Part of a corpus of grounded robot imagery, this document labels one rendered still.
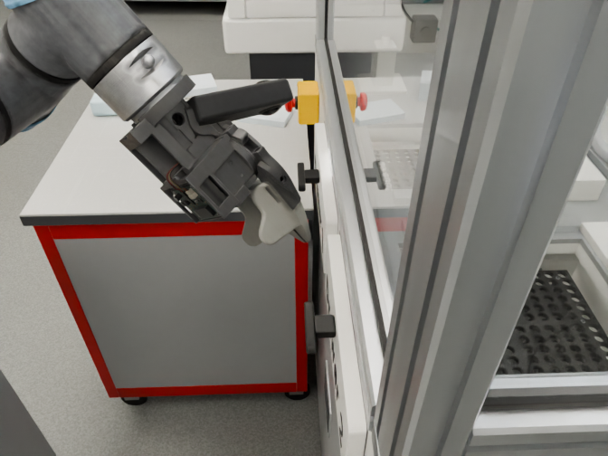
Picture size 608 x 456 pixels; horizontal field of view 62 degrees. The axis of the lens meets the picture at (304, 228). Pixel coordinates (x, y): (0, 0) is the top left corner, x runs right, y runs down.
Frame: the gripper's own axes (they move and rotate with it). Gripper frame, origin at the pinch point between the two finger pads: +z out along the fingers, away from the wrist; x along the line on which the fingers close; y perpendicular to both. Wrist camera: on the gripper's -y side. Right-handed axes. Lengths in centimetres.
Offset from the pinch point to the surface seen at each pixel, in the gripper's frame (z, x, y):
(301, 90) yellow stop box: -1, -42, -43
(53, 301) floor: 10, -157, 15
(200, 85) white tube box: -13, -76, -45
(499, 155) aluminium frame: -11.8, 35.6, 10.4
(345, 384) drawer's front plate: 11.8, 5.0, 11.2
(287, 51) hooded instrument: -3, -79, -76
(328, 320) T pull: 10.9, -2.4, 4.7
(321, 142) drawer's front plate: 4.0, -24.0, -26.0
